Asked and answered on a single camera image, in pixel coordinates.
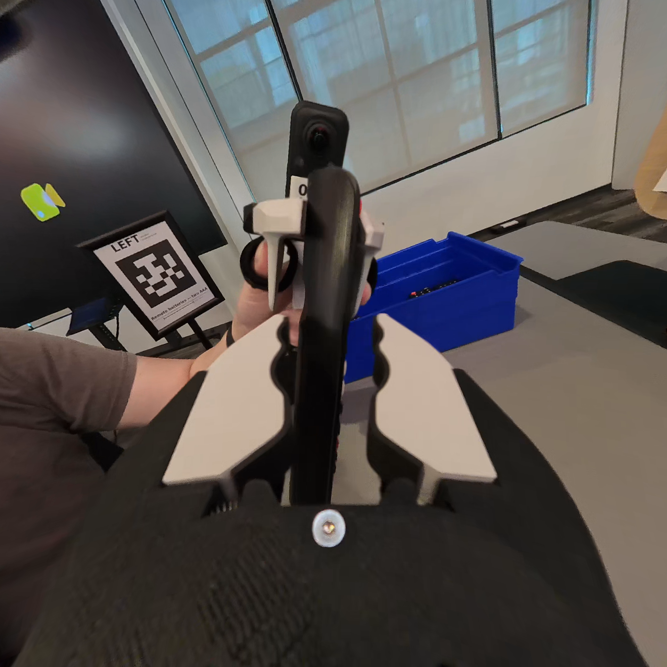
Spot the black easel stand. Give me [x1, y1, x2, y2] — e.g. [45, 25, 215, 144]
[86, 307, 222, 360]

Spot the black framed tag sign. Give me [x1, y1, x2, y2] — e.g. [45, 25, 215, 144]
[78, 211, 226, 342]

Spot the small dark tablet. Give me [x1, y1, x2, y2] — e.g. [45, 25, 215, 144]
[67, 297, 124, 335]

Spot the person's left forearm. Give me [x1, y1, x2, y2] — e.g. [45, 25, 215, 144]
[117, 339, 235, 433]

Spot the large glass window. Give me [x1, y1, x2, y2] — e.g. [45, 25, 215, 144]
[162, 0, 595, 193]

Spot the large black display screen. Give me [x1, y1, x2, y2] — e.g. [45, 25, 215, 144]
[0, 0, 229, 330]

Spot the person's left hand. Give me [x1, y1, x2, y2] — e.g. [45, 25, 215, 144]
[231, 244, 373, 347]

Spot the black remote control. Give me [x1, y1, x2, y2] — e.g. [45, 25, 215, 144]
[289, 167, 361, 506]
[409, 280, 460, 299]

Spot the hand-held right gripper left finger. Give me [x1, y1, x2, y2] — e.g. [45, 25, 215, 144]
[162, 313, 296, 505]

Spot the black desk mat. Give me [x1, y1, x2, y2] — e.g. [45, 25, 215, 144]
[558, 261, 667, 346]

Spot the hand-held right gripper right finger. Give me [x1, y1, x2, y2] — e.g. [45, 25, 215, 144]
[366, 312, 498, 505]

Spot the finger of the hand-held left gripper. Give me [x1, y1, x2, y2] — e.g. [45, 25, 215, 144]
[267, 236, 287, 313]

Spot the blue plastic bin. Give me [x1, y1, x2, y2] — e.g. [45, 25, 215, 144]
[345, 232, 523, 384]

